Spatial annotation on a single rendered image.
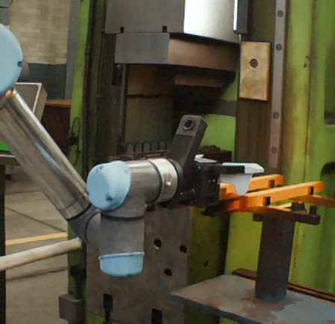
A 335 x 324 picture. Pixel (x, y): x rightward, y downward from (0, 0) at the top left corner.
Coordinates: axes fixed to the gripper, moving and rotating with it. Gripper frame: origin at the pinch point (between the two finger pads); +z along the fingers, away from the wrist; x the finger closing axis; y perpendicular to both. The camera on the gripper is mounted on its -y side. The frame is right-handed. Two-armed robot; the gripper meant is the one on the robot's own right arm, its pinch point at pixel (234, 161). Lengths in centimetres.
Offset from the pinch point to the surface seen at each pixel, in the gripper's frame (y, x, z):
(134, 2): -39, -61, 27
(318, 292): 33.9, 8.4, 29.6
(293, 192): 8.6, 1.3, 23.1
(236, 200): 7.6, 1.4, 0.0
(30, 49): -65, -828, 498
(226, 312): 35.1, -1.8, 5.0
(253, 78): -18, -28, 45
